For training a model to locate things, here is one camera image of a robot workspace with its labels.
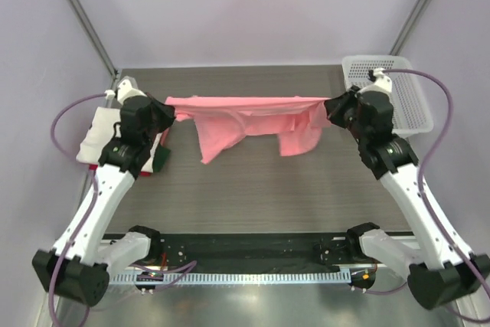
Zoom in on pink t shirt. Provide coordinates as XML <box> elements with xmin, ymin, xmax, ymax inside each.
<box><xmin>165</xmin><ymin>96</ymin><xmax>330</xmax><ymax>164</ymax></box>

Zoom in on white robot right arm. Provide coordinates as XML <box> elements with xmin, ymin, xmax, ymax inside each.
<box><xmin>324</xmin><ymin>87</ymin><xmax>489</xmax><ymax>310</ymax></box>

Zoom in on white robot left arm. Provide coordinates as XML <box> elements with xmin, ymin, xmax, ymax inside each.
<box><xmin>31</xmin><ymin>93</ymin><xmax>175</xmax><ymax>307</ymax></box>

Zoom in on folded green t shirt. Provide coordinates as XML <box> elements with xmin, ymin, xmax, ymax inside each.
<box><xmin>152</xmin><ymin>145</ymin><xmax>171</xmax><ymax>173</ymax></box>

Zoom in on white plastic basket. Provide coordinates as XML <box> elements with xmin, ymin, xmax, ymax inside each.
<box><xmin>341</xmin><ymin>55</ymin><xmax>433</xmax><ymax>138</ymax></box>

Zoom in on folded white t shirt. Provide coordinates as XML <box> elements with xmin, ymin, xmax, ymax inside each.
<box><xmin>77</xmin><ymin>107</ymin><xmax>169</xmax><ymax>174</ymax></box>

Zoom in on folded red t shirt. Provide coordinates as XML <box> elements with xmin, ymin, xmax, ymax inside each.
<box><xmin>77</xmin><ymin>130</ymin><xmax>165</xmax><ymax>176</ymax></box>

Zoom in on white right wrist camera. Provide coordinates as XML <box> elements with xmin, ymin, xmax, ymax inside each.
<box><xmin>358</xmin><ymin>67</ymin><xmax>393</xmax><ymax>95</ymax></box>

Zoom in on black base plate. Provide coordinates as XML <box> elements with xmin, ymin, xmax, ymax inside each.
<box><xmin>137</xmin><ymin>233</ymin><xmax>374</xmax><ymax>274</ymax></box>

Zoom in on left aluminium frame post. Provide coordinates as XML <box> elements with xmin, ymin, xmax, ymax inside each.
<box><xmin>67</xmin><ymin>0</ymin><xmax>118</xmax><ymax>80</ymax></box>

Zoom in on aluminium frame post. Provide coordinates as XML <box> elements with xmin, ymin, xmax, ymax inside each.
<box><xmin>389</xmin><ymin>0</ymin><xmax>432</xmax><ymax>56</ymax></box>
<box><xmin>67</xmin><ymin>0</ymin><xmax>118</xmax><ymax>80</ymax></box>

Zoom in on slotted cable duct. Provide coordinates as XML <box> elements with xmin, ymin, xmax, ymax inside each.
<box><xmin>109</xmin><ymin>269</ymin><xmax>351</xmax><ymax>286</ymax></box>

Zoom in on right aluminium frame post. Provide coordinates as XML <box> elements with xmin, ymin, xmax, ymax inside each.
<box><xmin>389</xmin><ymin>0</ymin><xmax>432</xmax><ymax>56</ymax></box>

